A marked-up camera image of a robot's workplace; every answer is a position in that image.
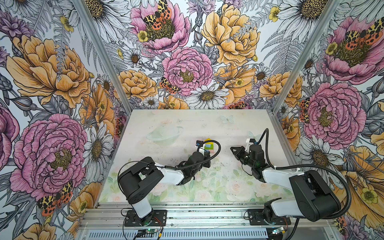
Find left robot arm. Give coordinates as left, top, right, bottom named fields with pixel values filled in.
left=117, top=150, right=211, bottom=227

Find green wood block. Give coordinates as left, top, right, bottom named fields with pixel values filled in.
left=205, top=143, right=214, bottom=151

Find corner aluminium post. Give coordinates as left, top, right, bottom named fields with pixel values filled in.
left=272, top=0, right=341, bottom=115
left=74, top=1, right=133, bottom=117

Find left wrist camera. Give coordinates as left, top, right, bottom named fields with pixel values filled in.
left=196, top=140, right=205, bottom=153

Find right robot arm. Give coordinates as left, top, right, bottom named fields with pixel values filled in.
left=231, top=144, right=342, bottom=224

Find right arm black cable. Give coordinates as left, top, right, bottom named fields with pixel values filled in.
left=257, top=128, right=352, bottom=240

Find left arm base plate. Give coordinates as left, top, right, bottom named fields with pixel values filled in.
left=124, top=210, right=168, bottom=227

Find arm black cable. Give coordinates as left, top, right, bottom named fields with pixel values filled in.
left=257, top=128, right=352, bottom=240
left=116, top=139, right=222, bottom=193

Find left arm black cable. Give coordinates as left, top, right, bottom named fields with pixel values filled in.
left=116, top=139, right=222, bottom=193

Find vented metal grille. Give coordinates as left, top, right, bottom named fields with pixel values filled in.
left=82, top=228, right=268, bottom=240

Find right corner aluminium post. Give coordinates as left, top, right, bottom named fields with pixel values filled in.
left=272, top=0, right=341, bottom=115

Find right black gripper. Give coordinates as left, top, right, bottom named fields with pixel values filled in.
left=230, top=146, right=256, bottom=168

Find aluminium rail frame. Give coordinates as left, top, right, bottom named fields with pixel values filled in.
left=77, top=200, right=335, bottom=230

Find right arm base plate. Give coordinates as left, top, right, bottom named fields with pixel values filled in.
left=247, top=209, right=292, bottom=226

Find left corner aluminium post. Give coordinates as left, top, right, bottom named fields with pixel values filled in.
left=74, top=1, right=133, bottom=117

